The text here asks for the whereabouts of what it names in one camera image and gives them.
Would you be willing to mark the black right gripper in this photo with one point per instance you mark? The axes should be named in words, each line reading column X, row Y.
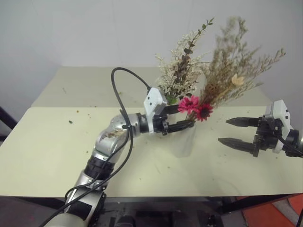
column 266, row 137

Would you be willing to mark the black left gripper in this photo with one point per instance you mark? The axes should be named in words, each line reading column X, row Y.
column 160, row 126

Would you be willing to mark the brown bouquet with red flowers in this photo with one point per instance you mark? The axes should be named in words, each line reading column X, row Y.
column 228, row 71

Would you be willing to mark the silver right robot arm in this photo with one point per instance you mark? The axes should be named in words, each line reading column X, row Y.
column 296, row 140

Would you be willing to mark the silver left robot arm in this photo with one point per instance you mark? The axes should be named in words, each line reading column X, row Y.
column 107, row 142

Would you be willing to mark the white dried flower bouquet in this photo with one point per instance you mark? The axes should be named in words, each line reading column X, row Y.
column 178, row 68

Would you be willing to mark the clear glass vase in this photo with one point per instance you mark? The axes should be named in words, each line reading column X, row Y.
column 185, row 144

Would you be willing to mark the orange red object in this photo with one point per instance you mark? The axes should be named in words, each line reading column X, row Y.
column 274, row 212

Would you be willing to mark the dark rounded shape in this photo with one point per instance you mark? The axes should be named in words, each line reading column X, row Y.
column 126, row 221

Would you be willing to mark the black stand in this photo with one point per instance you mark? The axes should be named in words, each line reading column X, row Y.
column 5, row 124

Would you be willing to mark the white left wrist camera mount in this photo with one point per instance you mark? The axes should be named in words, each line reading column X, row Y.
column 153, row 101

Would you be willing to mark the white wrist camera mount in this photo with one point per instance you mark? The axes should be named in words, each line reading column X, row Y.
column 280, row 113
column 153, row 101

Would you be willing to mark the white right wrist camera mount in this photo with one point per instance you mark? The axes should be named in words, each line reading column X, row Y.
column 280, row 113

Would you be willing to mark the black table frame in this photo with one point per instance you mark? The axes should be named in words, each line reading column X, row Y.
column 255, row 202

